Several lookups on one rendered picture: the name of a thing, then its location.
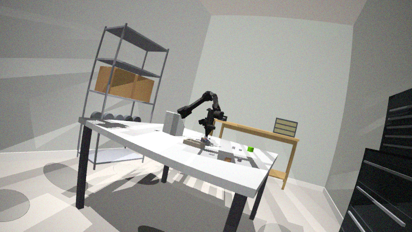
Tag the brown rectangular block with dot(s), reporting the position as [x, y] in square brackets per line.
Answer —
[227, 159]

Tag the green cube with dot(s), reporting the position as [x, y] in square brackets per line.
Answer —
[250, 149]

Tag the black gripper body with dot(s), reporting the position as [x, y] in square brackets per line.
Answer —
[209, 125]

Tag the beige square tray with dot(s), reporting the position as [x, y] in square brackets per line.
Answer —
[194, 143]

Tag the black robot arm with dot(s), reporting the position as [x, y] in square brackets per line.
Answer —
[213, 113]

